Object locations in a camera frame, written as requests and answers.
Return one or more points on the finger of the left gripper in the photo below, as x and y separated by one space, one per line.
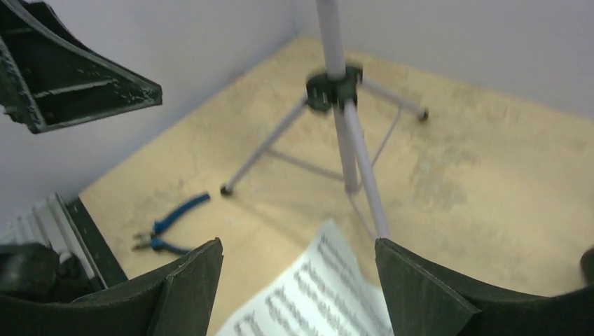
51 81

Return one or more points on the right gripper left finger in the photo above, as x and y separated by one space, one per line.
175 299

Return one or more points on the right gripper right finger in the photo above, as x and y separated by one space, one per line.
425 298

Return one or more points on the white sheet music page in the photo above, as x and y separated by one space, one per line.
322 293

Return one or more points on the lilac music stand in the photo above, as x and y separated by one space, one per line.
335 91

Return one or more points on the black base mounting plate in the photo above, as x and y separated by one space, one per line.
108 271

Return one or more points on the blue handled pliers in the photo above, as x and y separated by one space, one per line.
153 239

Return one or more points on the aluminium rail frame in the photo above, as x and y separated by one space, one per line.
49 223

